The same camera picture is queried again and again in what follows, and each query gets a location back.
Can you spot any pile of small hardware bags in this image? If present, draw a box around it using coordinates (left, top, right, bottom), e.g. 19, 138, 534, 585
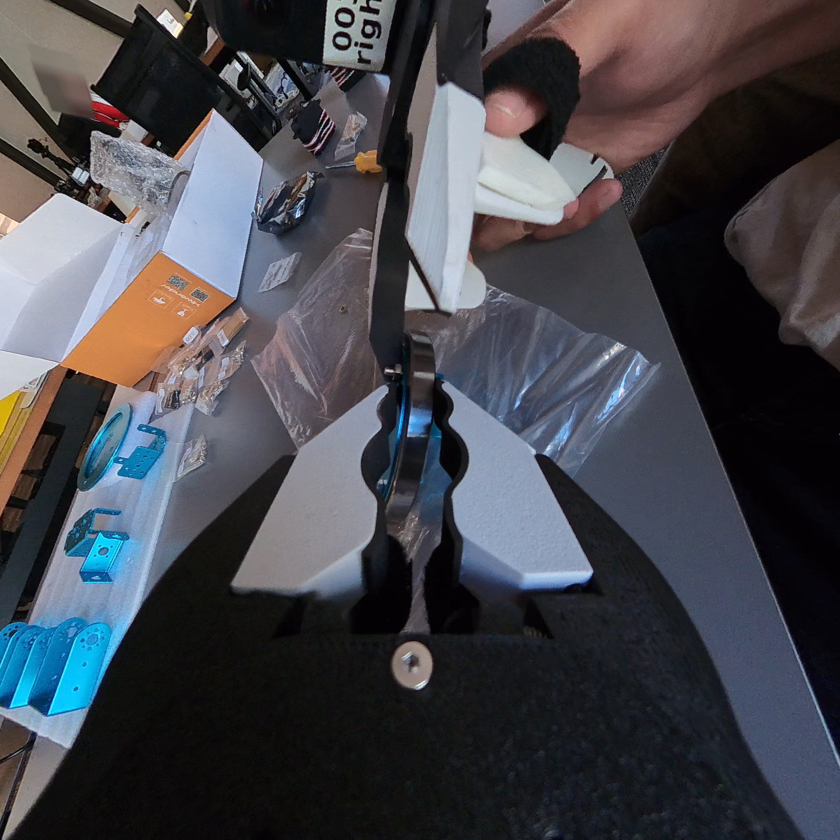
154, 308, 252, 475

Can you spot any blue metal ring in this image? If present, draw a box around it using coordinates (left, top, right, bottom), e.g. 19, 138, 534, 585
77, 406, 132, 492

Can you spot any blue disc with bearing ring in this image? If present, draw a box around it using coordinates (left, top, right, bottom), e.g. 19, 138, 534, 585
377, 331, 447, 526

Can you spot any small clear screw bag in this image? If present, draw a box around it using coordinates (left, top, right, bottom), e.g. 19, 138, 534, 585
335, 112, 368, 161

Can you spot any orange handle screwdriver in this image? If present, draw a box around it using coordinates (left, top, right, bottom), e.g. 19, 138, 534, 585
325, 150, 385, 177

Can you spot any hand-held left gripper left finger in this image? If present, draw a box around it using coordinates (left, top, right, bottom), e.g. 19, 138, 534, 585
231, 386, 411, 634

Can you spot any black monitor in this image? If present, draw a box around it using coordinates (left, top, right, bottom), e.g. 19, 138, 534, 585
92, 5, 227, 158

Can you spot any clear plastic bag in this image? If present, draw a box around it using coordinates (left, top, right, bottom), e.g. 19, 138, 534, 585
251, 226, 660, 526
88, 130, 191, 214

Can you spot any white foam sheet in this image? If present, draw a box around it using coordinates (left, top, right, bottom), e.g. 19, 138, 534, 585
0, 387, 198, 749

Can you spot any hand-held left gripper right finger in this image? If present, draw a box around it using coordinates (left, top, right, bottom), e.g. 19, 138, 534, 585
425, 382, 596, 634

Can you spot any silver antistatic bag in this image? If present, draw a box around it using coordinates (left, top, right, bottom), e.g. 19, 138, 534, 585
252, 171, 326, 234

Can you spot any small labelled hardware bag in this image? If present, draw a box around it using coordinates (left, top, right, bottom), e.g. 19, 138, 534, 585
258, 252, 303, 293

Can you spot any person's right hand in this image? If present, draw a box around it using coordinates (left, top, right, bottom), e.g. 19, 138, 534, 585
469, 0, 756, 253

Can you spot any orange and white cardboard box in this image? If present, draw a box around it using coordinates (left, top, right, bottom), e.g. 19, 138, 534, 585
0, 108, 265, 403

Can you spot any row of long blue brackets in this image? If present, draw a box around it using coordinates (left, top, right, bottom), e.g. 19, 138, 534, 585
0, 620, 112, 716

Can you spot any grey desk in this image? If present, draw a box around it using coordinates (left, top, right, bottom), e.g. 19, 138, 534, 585
0, 66, 840, 840

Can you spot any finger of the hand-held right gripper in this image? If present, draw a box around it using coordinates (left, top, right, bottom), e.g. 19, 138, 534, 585
403, 82, 490, 316
369, 189, 413, 370

